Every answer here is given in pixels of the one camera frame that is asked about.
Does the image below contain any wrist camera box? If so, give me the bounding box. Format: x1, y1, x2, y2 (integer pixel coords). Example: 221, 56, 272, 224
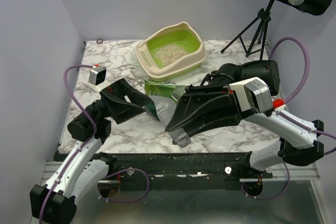
89, 65, 107, 86
229, 77, 275, 114

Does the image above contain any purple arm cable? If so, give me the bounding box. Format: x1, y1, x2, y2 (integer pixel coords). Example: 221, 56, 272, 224
269, 37, 336, 156
39, 64, 98, 224

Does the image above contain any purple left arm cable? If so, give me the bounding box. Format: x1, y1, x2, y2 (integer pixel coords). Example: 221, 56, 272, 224
39, 64, 98, 224

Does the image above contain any clean litter pile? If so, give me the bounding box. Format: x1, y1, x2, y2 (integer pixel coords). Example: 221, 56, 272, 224
154, 44, 188, 67

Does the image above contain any clear plastic litter scoop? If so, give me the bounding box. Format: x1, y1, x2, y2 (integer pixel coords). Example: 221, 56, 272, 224
169, 128, 191, 148

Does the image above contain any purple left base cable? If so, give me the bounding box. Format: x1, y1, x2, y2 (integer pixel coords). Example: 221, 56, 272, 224
98, 168, 152, 204

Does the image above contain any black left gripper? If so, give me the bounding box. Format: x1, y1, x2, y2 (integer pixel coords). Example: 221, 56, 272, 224
86, 78, 155, 124

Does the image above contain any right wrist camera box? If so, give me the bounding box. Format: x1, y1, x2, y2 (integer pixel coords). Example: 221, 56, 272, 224
229, 77, 275, 114

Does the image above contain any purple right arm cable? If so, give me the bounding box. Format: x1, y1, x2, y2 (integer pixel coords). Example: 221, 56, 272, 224
269, 37, 336, 156

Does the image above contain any black tripod stand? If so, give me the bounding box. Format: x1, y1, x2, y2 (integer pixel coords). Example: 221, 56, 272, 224
221, 0, 275, 60

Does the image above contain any green and beige litter box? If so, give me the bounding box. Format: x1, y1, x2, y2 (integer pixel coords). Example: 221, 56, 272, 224
135, 22, 207, 82

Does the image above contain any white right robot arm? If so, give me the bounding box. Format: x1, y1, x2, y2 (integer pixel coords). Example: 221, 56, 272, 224
165, 60, 324, 178

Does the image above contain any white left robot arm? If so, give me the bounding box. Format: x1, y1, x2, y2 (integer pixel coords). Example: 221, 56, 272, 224
29, 78, 153, 223

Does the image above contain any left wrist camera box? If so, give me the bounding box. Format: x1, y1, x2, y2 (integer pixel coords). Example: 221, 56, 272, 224
89, 65, 107, 86

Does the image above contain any green cat litter bag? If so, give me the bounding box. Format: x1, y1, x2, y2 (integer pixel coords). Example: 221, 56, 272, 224
144, 80, 186, 128

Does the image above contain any black mounting rail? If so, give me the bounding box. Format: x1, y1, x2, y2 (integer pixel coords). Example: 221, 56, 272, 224
54, 152, 274, 190

